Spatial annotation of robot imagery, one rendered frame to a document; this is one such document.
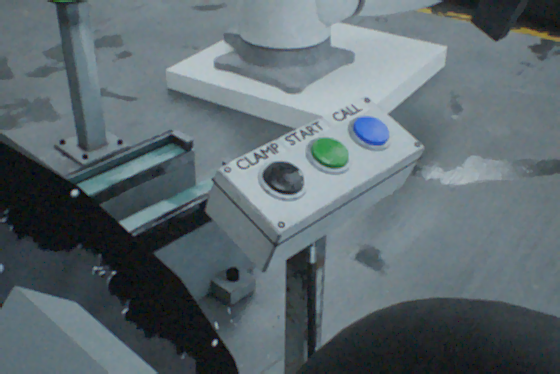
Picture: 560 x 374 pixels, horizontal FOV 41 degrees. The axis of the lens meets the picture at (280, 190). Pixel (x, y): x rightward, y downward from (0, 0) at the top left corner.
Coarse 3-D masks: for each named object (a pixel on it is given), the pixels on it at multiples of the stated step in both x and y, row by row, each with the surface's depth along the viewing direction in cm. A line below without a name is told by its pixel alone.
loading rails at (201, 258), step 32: (128, 160) 85; (160, 160) 85; (192, 160) 88; (224, 160) 83; (96, 192) 79; (128, 192) 83; (160, 192) 86; (192, 192) 79; (128, 224) 74; (160, 224) 73; (192, 224) 77; (160, 256) 75; (192, 256) 79; (224, 256) 83; (192, 288) 81; (224, 288) 81
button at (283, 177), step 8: (272, 168) 54; (280, 168) 54; (288, 168) 54; (296, 168) 54; (264, 176) 53; (272, 176) 53; (280, 176) 53; (288, 176) 53; (296, 176) 54; (272, 184) 53; (280, 184) 53; (288, 184) 53; (296, 184) 53; (280, 192) 53; (288, 192) 53; (296, 192) 53
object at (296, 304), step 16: (320, 240) 62; (304, 256) 62; (320, 256) 63; (288, 272) 65; (304, 272) 63; (320, 272) 64; (288, 288) 66; (304, 288) 64; (320, 288) 66; (288, 304) 67; (304, 304) 65; (320, 304) 67; (288, 320) 68; (304, 320) 66; (320, 320) 68; (288, 336) 69; (304, 336) 67; (320, 336) 69; (288, 352) 70; (304, 352) 68; (272, 368) 73; (288, 368) 71
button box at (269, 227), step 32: (320, 128) 59; (352, 128) 59; (256, 160) 55; (288, 160) 56; (352, 160) 57; (384, 160) 58; (416, 160) 61; (224, 192) 54; (256, 192) 53; (320, 192) 54; (352, 192) 55; (384, 192) 62; (224, 224) 55; (256, 224) 52; (288, 224) 51; (320, 224) 55; (256, 256) 54; (288, 256) 55
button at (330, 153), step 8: (312, 144) 57; (320, 144) 57; (328, 144) 57; (336, 144) 57; (312, 152) 56; (320, 152) 56; (328, 152) 56; (336, 152) 56; (344, 152) 57; (320, 160) 56; (328, 160) 56; (336, 160) 56; (344, 160) 56; (336, 168) 56
